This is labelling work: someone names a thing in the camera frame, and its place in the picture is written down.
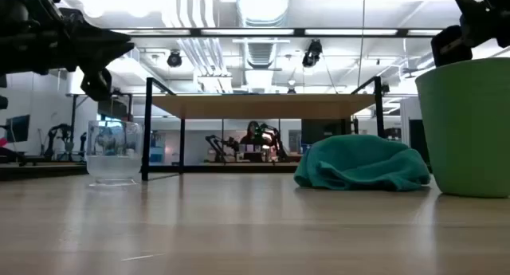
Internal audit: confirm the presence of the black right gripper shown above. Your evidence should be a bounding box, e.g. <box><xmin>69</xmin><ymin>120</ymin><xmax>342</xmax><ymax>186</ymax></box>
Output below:
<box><xmin>430</xmin><ymin>0</ymin><xmax>510</xmax><ymax>68</ymax></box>

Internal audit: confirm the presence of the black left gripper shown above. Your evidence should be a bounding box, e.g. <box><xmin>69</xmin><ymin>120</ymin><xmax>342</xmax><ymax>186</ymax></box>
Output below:
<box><xmin>0</xmin><ymin>0</ymin><xmax>135</xmax><ymax>102</ymax></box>

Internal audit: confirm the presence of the green plastic cup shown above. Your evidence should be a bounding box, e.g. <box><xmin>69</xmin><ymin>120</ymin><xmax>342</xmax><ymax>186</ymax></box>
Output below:
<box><xmin>414</xmin><ymin>57</ymin><xmax>510</xmax><ymax>199</ymax></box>

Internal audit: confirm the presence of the wooden shelf with black legs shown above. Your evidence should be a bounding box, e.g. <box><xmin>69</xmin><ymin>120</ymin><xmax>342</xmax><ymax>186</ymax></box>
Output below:
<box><xmin>140</xmin><ymin>76</ymin><xmax>386</xmax><ymax>183</ymax></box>

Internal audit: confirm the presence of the clear glass cup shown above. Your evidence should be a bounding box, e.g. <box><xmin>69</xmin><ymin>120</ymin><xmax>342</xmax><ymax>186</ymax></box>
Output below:
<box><xmin>85</xmin><ymin>120</ymin><xmax>144</xmax><ymax>187</ymax></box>

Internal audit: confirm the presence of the dark computer monitor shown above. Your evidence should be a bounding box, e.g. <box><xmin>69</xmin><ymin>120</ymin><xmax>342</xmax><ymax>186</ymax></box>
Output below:
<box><xmin>3</xmin><ymin>114</ymin><xmax>31</xmax><ymax>144</ymax></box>

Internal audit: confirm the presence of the teal cloth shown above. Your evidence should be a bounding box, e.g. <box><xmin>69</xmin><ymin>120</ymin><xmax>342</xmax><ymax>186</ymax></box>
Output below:
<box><xmin>293</xmin><ymin>134</ymin><xmax>432</xmax><ymax>192</ymax></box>

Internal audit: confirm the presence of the dark display screen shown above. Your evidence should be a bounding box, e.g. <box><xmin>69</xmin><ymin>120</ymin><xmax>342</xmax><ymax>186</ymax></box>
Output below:
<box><xmin>300</xmin><ymin>119</ymin><xmax>348</xmax><ymax>145</ymax></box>

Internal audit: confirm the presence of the black overhead rig beam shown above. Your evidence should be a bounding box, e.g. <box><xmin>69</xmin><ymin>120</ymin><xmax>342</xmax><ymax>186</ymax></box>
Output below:
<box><xmin>107</xmin><ymin>27</ymin><xmax>444</xmax><ymax>38</ymax></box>

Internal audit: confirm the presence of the person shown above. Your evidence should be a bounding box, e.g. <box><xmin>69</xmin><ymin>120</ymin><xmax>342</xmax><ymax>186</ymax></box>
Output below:
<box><xmin>238</xmin><ymin>120</ymin><xmax>267</xmax><ymax>147</ymax></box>

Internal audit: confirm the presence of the black ceiling-mounted camera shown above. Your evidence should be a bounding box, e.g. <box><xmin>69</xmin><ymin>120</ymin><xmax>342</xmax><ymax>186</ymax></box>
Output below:
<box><xmin>167</xmin><ymin>49</ymin><xmax>183</xmax><ymax>69</ymax></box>
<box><xmin>301</xmin><ymin>38</ymin><xmax>324</xmax><ymax>69</ymax></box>

